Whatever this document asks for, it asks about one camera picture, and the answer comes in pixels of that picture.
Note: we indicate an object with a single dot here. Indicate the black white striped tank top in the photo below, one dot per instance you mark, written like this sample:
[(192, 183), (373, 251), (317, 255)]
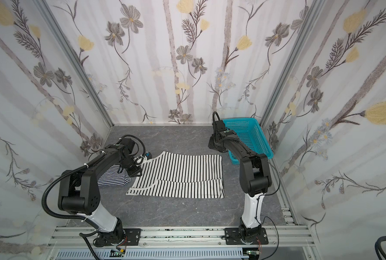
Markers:
[(180, 176)]

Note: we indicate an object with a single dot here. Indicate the aluminium corner post right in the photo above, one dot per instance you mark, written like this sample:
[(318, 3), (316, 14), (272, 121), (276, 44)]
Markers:
[(303, 36)]

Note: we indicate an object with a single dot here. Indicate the green circuit board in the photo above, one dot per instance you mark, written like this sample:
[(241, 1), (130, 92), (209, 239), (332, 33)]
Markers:
[(117, 253), (252, 254)]

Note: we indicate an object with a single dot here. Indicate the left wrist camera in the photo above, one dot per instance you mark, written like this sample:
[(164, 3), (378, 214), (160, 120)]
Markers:
[(143, 158)]

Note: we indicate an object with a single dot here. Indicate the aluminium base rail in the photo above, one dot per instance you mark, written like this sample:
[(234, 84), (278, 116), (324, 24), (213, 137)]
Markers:
[(211, 237)]

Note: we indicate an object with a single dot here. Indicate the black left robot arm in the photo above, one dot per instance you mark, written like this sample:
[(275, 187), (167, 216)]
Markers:
[(76, 195)]

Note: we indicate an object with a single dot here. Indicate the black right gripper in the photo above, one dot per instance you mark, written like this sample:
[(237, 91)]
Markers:
[(215, 144)]

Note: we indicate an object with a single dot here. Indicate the blue white striped tank top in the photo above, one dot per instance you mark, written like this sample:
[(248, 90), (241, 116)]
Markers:
[(114, 176)]

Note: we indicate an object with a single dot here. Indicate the green circuit board right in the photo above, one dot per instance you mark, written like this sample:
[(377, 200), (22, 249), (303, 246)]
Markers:
[(252, 254)]

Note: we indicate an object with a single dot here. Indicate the green circuit board left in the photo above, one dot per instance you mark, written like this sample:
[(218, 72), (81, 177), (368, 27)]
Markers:
[(117, 253)]

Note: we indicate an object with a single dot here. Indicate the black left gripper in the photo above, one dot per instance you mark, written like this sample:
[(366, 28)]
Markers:
[(136, 167)]

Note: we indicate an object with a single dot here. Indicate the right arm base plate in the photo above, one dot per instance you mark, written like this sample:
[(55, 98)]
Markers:
[(245, 236)]

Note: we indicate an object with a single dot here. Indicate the aluminium corner post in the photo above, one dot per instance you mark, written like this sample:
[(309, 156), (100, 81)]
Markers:
[(72, 57), (303, 36)]

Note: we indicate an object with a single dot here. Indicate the aluminium corner post left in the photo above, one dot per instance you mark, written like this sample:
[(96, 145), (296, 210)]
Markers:
[(72, 57)]

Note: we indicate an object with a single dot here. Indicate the white slotted cable duct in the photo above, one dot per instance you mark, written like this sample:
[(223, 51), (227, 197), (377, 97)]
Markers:
[(176, 254)]

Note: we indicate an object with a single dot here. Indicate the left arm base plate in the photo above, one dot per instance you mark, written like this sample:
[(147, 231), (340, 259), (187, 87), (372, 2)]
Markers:
[(128, 237)]

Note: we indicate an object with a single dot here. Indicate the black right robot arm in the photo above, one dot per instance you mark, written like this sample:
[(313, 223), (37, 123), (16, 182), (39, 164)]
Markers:
[(254, 172)]

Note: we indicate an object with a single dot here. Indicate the teal plastic basket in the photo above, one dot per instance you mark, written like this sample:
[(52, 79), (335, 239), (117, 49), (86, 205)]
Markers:
[(249, 132)]

